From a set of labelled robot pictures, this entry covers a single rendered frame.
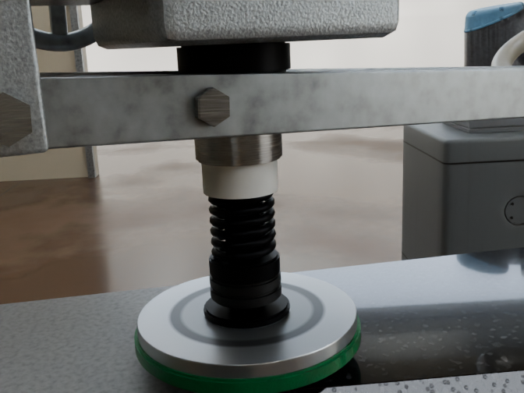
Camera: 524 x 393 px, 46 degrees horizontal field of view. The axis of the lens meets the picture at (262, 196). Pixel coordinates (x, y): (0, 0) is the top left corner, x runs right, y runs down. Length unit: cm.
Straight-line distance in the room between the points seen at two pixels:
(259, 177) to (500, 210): 121
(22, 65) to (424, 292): 53
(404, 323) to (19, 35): 48
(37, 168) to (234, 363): 539
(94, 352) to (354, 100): 36
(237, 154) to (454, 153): 113
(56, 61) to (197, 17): 528
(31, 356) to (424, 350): 40
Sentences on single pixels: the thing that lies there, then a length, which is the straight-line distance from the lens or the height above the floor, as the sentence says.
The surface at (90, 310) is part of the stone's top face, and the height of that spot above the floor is 80.
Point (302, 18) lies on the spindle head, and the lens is 46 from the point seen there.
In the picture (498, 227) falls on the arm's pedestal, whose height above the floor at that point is 62.
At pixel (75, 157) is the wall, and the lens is 575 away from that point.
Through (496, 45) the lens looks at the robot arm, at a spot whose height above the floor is 107.
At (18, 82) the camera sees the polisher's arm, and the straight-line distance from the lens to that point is 42.
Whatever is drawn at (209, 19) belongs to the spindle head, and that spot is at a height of 112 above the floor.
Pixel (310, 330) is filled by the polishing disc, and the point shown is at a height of 85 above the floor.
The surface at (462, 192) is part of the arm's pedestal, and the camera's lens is 164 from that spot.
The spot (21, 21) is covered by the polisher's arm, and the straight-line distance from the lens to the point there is 43.
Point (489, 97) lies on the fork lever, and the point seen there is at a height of 104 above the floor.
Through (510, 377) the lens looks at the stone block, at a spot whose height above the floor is 80.
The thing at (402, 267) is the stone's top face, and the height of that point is 80.
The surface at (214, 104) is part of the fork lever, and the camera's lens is 47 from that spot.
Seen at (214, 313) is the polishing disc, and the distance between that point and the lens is 59.
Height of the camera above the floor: 110
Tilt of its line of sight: 14 degrees down
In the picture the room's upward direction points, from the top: 2 degrees counter-clockwise
